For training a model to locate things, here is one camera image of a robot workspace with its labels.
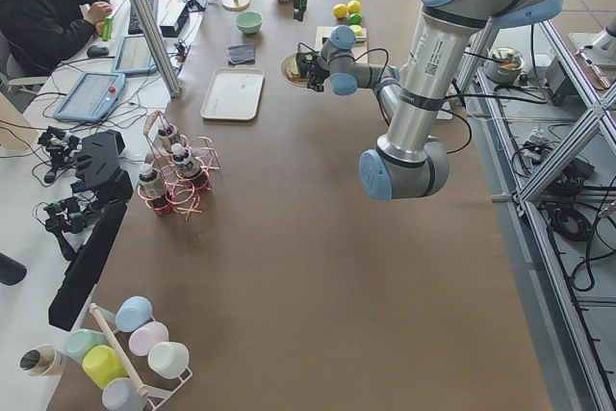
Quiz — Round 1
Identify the white round plate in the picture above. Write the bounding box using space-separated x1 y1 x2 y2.
281 51 317 89

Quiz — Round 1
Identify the bread slice top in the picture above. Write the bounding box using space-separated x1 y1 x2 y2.
282 54 306 82

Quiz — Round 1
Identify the cream rabbit tray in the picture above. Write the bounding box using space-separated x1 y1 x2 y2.
200 67 265 121

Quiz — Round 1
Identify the yellow lemon lower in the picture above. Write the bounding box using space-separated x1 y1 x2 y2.
332 3 348 19

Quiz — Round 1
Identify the yellow lemon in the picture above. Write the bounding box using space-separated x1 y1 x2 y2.
332 3 348 19
346 0 362 14

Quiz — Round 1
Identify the yellow lemon upper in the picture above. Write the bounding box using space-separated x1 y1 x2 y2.
346 0 362 14

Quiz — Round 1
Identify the green bowl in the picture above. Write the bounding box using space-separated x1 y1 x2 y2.
235 12 263 35

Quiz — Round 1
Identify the wooden cutting board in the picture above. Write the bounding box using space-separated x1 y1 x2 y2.
314 26 369 64

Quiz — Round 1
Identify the green lime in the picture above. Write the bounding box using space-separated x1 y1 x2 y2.
347 13 363 25

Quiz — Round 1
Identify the half lemon slice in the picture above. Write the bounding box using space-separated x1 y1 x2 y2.
349 25 365 38

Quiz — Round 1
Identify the grey folded cloth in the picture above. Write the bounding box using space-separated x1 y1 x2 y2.
227 43 256 65

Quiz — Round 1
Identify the tea bottle lower left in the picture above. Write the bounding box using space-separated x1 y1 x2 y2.
171 142 201 179

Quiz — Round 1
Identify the tea bottle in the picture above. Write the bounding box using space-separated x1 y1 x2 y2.
157 124 182 153
139 163 171 215
171 142 201 179

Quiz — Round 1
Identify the tea bottle upper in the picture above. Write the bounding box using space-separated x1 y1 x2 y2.
157 124 182 153

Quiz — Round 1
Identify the black keyboard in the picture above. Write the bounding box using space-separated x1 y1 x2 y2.
127 0 159 37

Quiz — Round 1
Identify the blue teach pendant far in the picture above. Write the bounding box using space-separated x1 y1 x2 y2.
112 35 157 76

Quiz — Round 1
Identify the blue teach pendant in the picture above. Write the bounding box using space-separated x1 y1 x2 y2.
53 72 126 123
112 35 157 76

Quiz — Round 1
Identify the tea bottle lower right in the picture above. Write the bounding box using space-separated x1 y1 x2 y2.
139 163 171 215

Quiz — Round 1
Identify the steel pot with food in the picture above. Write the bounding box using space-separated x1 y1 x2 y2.
483 47 525 85

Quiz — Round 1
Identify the black computer mouse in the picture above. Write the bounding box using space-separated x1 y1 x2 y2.
87 44 110 58

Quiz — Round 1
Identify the blue teach pendant near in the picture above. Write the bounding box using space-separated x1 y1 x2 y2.
53 72 126 123

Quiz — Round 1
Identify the seated person black jacket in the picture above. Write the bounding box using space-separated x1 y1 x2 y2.
1 0 113 76

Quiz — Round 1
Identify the blue cup top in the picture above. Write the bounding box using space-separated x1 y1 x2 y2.
115 295 153 333

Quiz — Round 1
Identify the pink cup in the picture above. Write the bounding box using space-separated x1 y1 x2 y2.
128 321 169 357

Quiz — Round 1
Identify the white cup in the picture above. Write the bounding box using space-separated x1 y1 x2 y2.
147 341 190 379

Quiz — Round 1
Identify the black bar device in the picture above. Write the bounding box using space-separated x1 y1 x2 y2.
48 200 127 332

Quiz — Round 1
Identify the mint green cup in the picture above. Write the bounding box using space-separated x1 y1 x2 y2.
64 328 110 365

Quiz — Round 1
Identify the yellow cup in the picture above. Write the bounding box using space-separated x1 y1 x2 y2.
82 345 128 390

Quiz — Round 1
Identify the grey blue cup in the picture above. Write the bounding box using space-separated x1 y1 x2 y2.
101 377 147 411

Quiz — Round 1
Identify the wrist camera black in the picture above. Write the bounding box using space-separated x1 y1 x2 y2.
295 42 319 79

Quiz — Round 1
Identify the copper wire bottle rack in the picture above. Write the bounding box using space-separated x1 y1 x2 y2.
137 110 220 218

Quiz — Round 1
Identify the aluminium frame post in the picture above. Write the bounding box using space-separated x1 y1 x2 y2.
130 0 181 98

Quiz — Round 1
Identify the black bracket stand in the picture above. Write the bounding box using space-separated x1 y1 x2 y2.
70 130 134 205

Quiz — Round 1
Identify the white wire cup rack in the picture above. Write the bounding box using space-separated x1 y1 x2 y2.
99 306 193 410

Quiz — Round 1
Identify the wooden rack handle rod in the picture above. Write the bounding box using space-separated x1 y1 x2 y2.
89 302 148 397

